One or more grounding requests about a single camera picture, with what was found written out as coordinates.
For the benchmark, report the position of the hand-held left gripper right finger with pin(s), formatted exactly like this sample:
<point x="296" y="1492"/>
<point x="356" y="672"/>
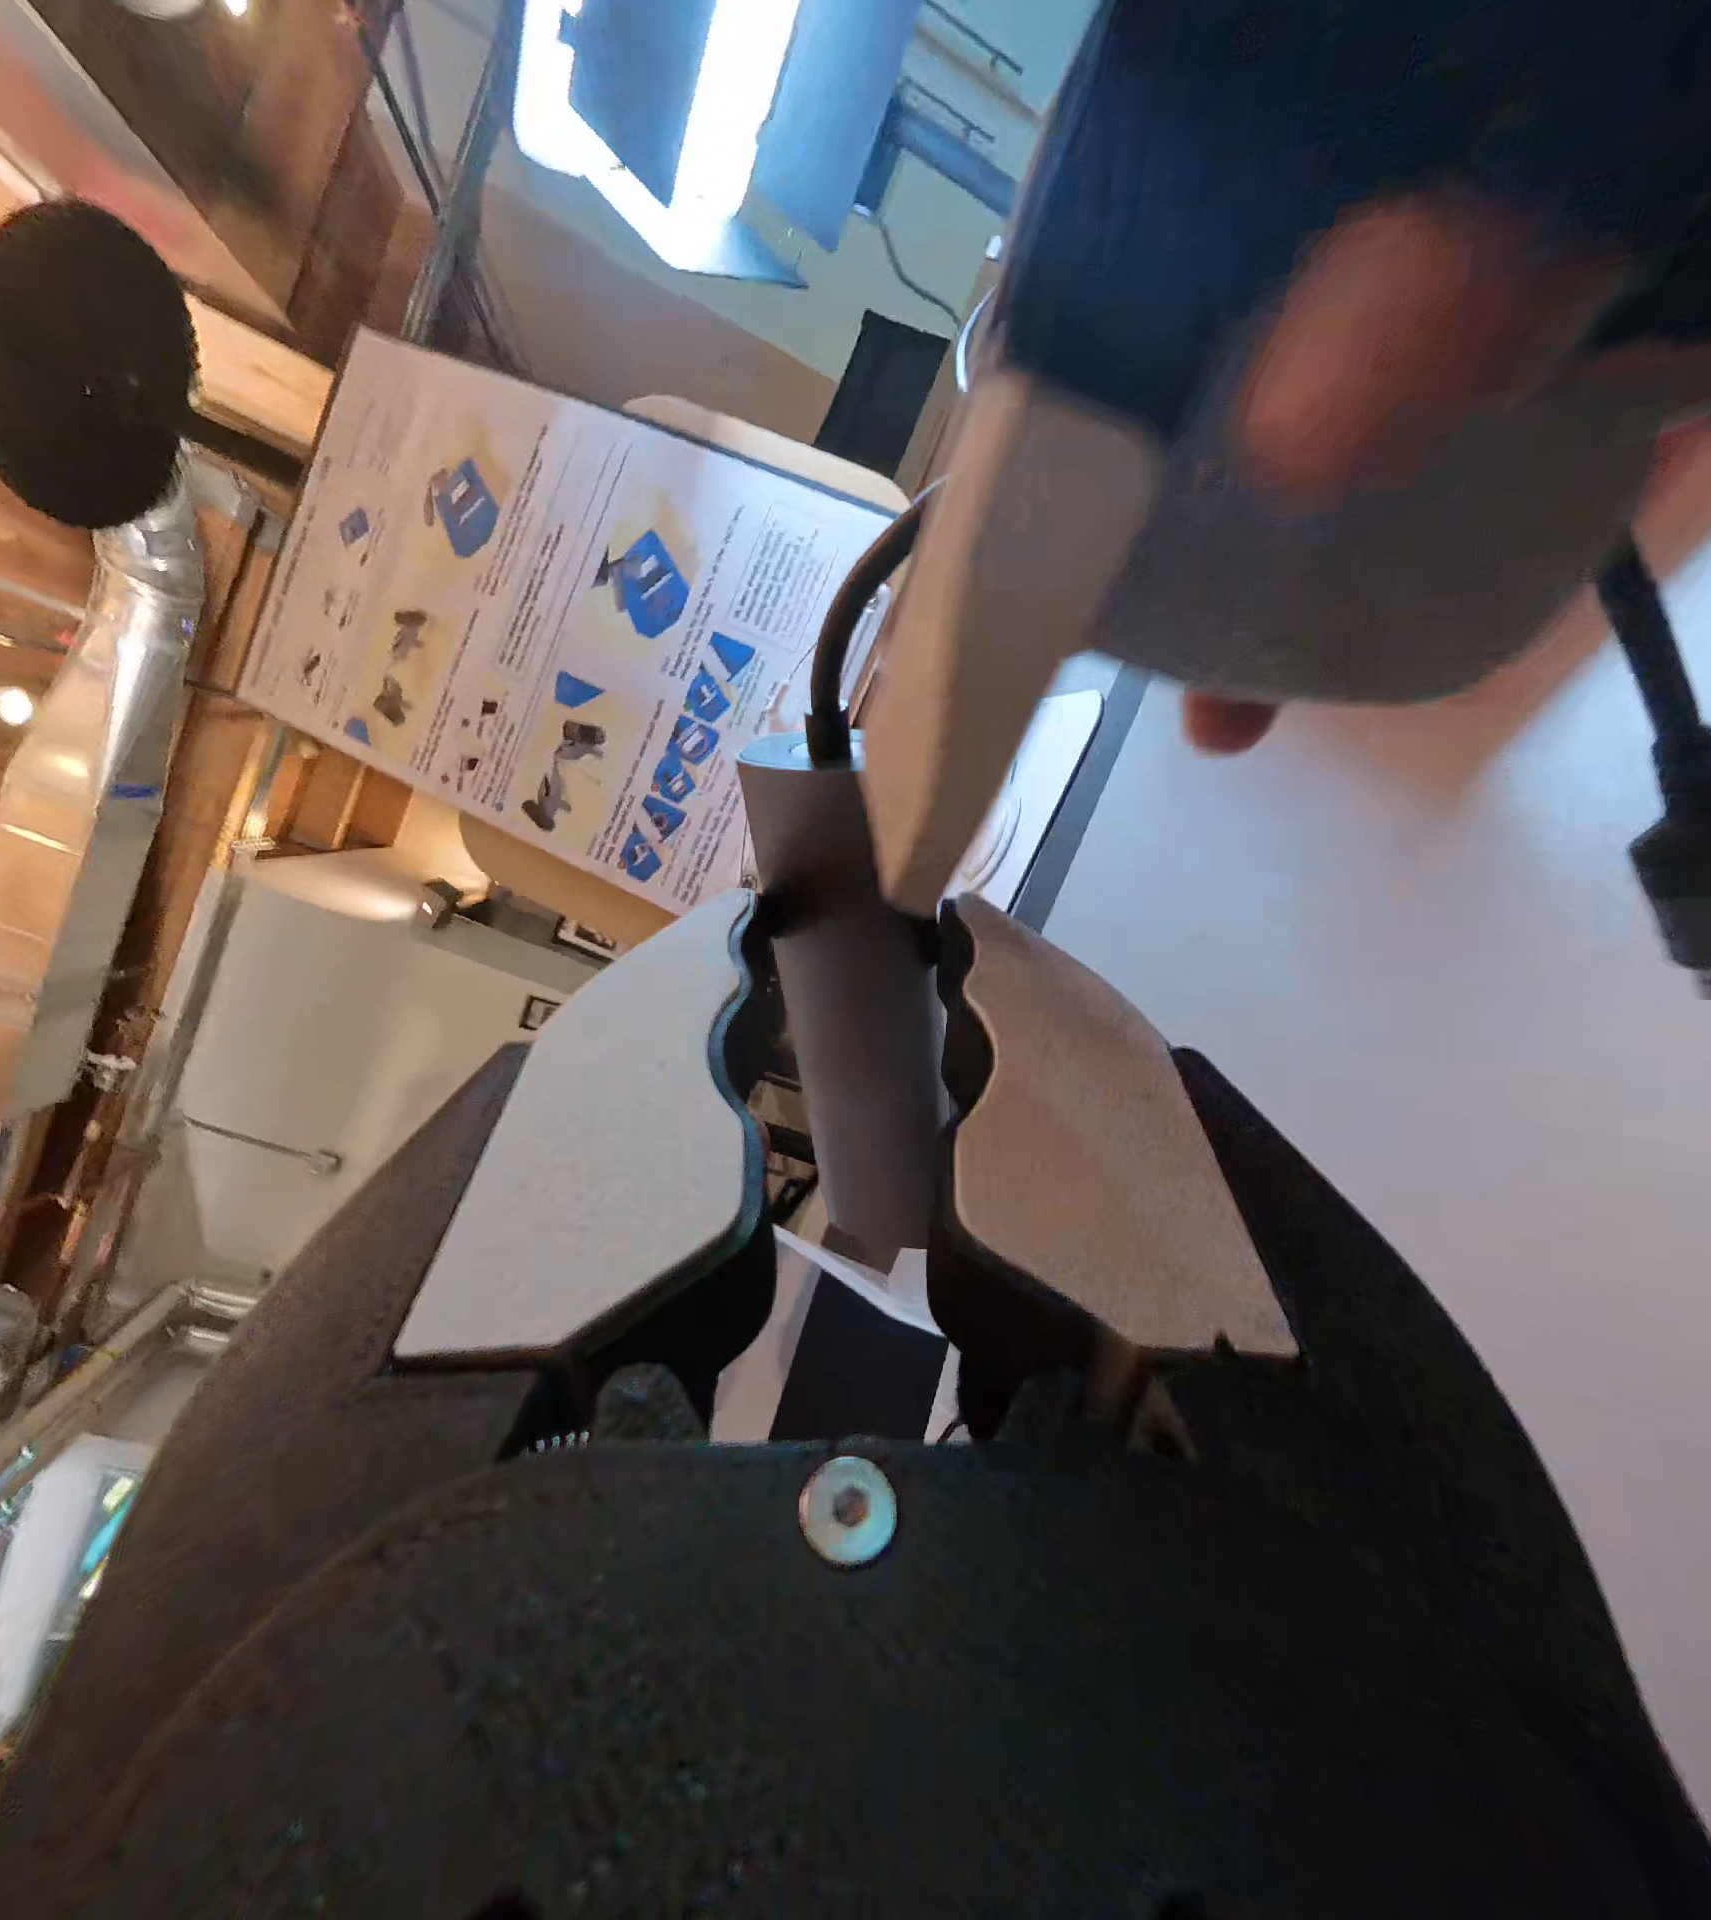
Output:
<point x="1095" y="1170"/>

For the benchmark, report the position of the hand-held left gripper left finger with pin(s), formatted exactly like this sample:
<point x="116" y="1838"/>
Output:
<point x="600" y="1170"/>

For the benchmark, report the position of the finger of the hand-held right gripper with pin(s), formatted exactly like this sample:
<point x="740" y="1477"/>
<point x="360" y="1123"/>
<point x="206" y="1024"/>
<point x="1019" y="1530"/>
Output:
<point x="1005" y="600"/>
<point x="1395" y="600"/>

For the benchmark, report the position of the grey slim usb adapter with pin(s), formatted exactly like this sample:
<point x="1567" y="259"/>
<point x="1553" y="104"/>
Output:
<point x="856" y="1050"/>

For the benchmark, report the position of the person's right hand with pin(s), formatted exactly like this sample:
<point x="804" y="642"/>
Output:
<point x="1379" y="345"/>

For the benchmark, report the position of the black panel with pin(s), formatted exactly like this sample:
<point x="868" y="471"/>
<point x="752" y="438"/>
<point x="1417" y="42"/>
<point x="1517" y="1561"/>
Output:
<point x="878" y="390"/>

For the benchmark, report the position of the silver air duct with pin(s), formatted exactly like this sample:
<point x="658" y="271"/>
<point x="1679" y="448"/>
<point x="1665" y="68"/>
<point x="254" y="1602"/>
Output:
<point x="60" y="840"/>

